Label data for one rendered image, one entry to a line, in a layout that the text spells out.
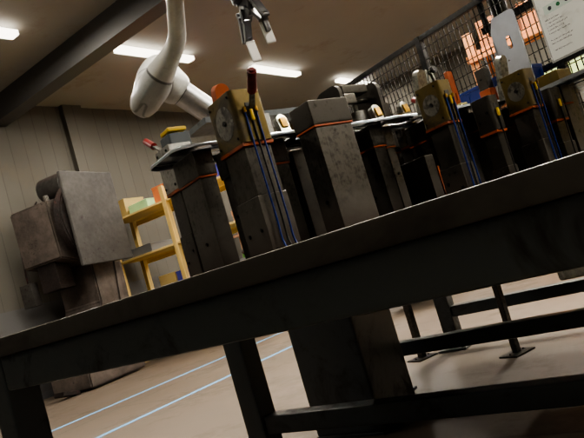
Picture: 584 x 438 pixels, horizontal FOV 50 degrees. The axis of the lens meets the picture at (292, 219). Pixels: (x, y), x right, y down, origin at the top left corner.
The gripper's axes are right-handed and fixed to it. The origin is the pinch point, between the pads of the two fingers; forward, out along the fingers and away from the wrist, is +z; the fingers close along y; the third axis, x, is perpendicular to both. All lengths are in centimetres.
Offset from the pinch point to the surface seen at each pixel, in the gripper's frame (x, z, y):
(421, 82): 26, 31, 32
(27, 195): -43, -117, -665
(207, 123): -25.9, 17.3, -1.5
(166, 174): -47, 31, 13
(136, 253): 58, 0, -667
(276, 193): -37, 48, 52
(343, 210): -20, 57, 46
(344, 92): 20.9, 20.7, 1.3
